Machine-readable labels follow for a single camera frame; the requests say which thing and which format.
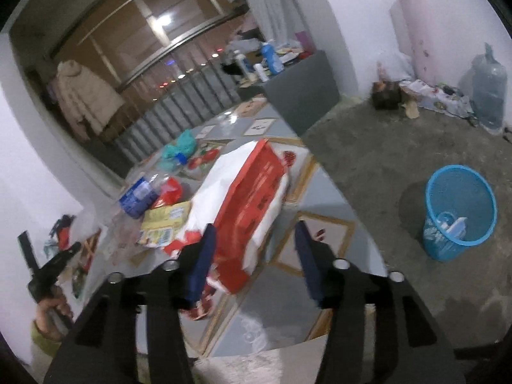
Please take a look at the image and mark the white plastic bag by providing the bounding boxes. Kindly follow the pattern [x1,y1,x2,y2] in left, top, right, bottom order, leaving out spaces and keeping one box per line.
[378,50,415,83]

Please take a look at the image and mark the red snack wrapper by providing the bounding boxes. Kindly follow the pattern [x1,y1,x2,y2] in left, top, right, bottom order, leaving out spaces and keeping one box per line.
[154,177,183,209]

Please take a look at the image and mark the blue plastic wastebasket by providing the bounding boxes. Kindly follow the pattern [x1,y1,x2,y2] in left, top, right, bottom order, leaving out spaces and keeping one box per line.
[421,164,499,263]

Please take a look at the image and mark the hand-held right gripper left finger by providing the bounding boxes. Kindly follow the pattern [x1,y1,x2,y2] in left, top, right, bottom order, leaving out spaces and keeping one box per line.
[43,223,217,384]

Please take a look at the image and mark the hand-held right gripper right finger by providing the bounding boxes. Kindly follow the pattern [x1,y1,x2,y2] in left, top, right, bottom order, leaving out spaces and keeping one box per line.
[294,220,468,384]

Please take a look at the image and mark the red and white packaging bag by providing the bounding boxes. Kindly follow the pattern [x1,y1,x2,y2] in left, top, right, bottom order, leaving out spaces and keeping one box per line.
[163,139,289,293]

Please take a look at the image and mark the yellow snack packet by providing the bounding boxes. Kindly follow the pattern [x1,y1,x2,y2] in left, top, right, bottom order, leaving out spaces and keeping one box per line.
[137,201,193,247]

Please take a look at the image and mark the person's left forearm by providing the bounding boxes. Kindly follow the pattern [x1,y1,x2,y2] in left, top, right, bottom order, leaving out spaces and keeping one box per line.
[30,320,61,365]

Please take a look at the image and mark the clear bottle blue label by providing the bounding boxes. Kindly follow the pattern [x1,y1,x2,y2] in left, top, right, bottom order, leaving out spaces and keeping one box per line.
[117,171,161,219]

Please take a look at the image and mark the white fluffy robe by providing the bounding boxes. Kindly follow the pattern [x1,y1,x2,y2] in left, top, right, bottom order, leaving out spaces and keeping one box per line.
[191,347,333,384]

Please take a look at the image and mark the pomegranate print tablecloth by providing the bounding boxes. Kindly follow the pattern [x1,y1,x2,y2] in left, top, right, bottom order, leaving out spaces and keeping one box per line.
[72,95,389,359]

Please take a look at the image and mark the teal plastic bag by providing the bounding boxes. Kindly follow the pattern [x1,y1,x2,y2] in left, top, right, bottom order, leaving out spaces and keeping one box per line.
[159,130,199,169]

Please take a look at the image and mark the metal railing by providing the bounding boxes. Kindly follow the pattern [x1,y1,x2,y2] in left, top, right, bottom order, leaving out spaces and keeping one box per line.
[100,48,257,161]

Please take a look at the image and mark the tall white bottle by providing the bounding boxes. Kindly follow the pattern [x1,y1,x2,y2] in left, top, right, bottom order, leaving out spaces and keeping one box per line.
[234,50,251,77]

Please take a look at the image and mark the beige padded jacket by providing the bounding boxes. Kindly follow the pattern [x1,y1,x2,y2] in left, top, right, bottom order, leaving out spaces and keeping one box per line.
[53,60,125,141]

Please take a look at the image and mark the white curtain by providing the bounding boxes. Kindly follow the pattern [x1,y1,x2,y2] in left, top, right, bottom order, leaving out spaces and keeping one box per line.
[243,0,299,45]

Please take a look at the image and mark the black box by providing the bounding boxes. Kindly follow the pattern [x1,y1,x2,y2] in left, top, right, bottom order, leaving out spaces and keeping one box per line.
[372,81,403,111]

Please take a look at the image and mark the grey cabinet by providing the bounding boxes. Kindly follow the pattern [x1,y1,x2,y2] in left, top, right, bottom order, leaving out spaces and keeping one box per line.
[237,50,341,137]

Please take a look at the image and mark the pink rolled mat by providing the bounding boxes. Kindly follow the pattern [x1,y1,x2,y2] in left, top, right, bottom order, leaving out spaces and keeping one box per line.
[391,0,435,81]

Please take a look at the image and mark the printed floor sheet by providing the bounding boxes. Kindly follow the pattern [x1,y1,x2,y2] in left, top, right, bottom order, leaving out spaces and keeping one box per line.
[400,79,475,115]

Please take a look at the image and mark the blue and white box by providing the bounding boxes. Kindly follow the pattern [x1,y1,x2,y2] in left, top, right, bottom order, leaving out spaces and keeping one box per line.
[448,217,468,243]

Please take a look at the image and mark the person's left hand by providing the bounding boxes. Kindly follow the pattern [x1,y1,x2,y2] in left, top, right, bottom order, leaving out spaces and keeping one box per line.
[34,293,75,341]

